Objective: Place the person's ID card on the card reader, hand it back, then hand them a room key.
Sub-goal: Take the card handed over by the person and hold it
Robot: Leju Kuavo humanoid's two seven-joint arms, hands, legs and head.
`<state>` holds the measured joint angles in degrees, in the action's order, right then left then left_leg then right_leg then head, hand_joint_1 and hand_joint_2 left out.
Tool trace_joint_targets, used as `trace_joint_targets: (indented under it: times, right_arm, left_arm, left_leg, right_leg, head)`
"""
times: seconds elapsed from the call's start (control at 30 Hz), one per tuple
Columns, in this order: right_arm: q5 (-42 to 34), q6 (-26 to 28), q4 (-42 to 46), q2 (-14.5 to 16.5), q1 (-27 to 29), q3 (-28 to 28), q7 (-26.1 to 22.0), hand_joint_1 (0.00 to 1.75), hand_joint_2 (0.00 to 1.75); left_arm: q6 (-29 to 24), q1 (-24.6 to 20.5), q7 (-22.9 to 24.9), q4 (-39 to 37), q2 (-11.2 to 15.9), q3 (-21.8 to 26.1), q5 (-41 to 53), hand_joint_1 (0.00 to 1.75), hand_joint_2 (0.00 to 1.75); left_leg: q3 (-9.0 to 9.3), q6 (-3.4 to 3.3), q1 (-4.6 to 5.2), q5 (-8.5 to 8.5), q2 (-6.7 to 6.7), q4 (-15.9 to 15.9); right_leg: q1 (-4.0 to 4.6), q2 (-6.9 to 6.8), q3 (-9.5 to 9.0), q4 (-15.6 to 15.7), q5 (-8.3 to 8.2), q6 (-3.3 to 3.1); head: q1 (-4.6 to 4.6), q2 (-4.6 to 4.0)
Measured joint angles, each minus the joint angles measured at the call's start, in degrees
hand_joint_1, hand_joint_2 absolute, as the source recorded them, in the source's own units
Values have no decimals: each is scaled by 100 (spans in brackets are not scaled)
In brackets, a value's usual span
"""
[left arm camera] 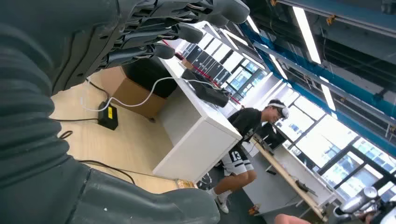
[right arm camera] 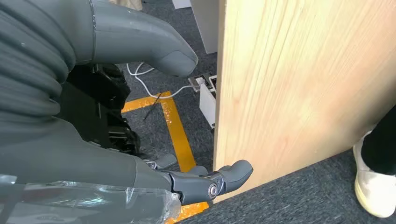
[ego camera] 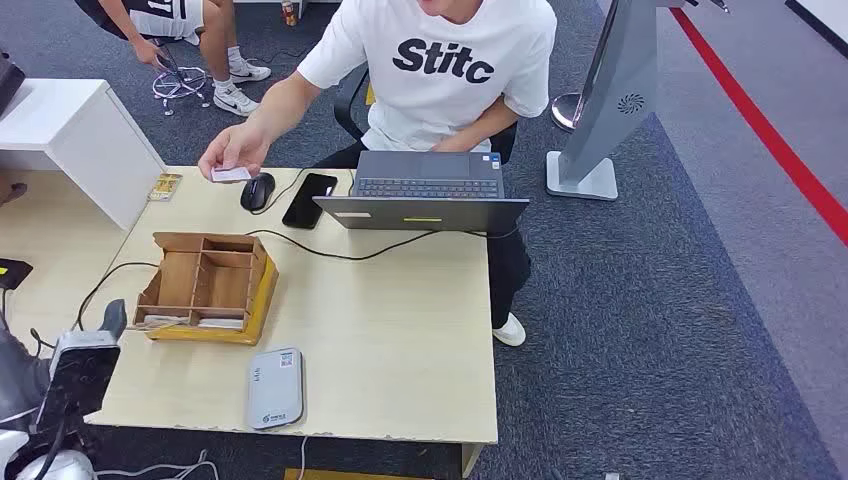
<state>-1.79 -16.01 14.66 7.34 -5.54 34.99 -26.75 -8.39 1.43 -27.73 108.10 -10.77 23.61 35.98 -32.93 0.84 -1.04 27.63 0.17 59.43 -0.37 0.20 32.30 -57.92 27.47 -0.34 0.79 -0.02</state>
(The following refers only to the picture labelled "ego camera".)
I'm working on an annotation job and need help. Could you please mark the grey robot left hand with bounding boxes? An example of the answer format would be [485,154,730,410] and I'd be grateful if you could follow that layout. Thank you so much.
[0,311,54,425]

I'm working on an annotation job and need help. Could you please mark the person's right hand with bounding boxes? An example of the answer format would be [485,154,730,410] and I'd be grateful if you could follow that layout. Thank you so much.
[198,122,272,181]

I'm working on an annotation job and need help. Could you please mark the person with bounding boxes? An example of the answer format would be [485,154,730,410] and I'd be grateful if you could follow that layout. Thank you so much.
[198,0,559,348]
[74,0,273,119]

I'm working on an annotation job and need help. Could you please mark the grey card reader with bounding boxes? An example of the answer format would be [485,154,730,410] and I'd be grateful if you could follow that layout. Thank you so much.
[246,347,305,431]

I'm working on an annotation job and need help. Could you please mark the black computer mouse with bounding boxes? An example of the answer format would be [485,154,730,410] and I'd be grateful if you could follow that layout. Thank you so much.
[239,172,277,213]

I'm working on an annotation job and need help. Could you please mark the small yellow printed pack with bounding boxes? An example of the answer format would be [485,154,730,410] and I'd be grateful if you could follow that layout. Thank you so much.
[146,173,183,203]

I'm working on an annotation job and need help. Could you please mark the chrome stool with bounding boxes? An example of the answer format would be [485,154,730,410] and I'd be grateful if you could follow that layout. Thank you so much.
[150,39,212,117]

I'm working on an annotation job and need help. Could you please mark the black smartphone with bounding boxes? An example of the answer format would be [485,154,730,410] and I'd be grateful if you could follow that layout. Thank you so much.
[282,173,339,231]

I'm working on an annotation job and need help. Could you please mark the black device with yellow sticker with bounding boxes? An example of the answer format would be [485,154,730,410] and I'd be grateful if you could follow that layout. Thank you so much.
[0,258,34,291]

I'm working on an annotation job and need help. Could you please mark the black office chair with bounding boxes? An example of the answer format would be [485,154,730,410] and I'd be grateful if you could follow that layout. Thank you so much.
[333,66,518,166]

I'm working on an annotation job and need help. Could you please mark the wooden compartment organizer box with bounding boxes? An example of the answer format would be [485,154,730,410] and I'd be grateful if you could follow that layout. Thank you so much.
[132,231,280,347]

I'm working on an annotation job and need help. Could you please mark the white cabinet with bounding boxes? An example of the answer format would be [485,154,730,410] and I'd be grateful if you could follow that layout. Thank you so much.
[0,78,167,232]

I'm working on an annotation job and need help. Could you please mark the grey laptop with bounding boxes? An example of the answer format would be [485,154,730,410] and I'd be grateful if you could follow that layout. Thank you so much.
[312,150,530,233]

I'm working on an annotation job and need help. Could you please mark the light wood desk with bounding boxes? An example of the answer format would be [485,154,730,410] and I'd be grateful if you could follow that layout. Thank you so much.
[84,165,499,478]

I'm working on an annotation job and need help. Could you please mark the grey kiosk stand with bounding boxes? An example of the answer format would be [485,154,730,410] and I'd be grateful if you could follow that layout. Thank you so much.
[545,0,687,202]

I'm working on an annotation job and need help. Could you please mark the white desk leg panel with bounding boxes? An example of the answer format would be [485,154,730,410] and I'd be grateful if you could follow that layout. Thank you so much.
[461,442,485,478]

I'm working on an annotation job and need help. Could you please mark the black mouse cable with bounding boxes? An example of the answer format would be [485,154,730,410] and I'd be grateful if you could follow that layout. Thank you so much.
[250,168,313,217]

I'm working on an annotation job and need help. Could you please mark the long black cable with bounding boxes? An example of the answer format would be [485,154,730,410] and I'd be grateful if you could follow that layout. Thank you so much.
[29,261,160,352]

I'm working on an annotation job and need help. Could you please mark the loose white cable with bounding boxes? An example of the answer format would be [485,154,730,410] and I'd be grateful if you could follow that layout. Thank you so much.
[95,450,220,480]

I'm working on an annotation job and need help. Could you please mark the black laptop power cable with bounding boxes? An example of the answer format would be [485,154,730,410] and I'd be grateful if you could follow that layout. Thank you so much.
[245,225,521,262]

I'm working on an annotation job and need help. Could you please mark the chrome stanchion post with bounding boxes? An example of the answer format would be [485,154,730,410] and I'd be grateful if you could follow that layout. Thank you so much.
[551,0,624,132]

